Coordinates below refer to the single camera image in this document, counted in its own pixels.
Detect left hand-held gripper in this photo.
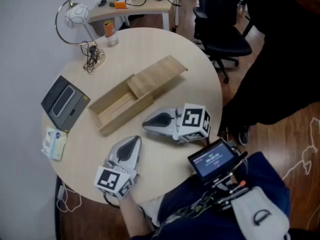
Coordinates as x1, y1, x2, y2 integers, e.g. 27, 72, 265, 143
94, 135, 143, 200

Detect pale tissue packet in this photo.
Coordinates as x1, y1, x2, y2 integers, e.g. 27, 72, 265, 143
40, 126, 69, 162

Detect person's navy clothing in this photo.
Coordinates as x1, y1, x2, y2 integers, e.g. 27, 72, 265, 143
129, 151, 292, 240

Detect black lamp cable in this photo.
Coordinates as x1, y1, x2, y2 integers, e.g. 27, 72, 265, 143
82, 40, 101, 74

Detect black monitor mounting rig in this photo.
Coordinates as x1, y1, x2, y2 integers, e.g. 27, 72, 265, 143
204, 140, 251, 211

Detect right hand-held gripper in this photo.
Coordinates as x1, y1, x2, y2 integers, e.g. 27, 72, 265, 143
141, 103, 212, 145

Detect person's left forearm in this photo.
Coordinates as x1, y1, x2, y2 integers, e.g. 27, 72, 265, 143
117, 195, 156, 240

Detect glass jar orange lid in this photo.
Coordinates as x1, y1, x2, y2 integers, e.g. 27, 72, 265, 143
103, 20, 120, 48

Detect black office chair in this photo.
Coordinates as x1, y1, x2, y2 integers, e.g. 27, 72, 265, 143
192, 0, 253, 85

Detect orange white box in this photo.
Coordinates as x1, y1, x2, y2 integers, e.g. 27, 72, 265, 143
113, 0, 130, 10

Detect light wooden desk white legs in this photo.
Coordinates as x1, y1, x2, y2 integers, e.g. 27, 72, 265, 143
87, 0, 180, 34

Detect white bag black handle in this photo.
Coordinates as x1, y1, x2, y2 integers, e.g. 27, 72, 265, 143
229, 185, 291, 240

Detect wooden box with sliding lid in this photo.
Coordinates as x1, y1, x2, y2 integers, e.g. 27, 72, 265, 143
88, 73, 155, 138

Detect small chest-mounted monitor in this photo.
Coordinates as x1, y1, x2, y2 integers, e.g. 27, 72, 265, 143
187, 138, 241, 185

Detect black phone packaging box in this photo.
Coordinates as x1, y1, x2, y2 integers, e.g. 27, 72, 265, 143
40, 75, 92, 133

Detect white power adapter with cable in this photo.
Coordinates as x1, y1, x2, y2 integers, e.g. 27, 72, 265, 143
55, 180, 83, 213

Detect globe desk lamp metal arc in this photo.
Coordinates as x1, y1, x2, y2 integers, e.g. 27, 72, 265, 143
54, 0, 107, 70

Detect white cable on floor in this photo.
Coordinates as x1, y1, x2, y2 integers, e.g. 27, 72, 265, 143
281, 117, 320, 180

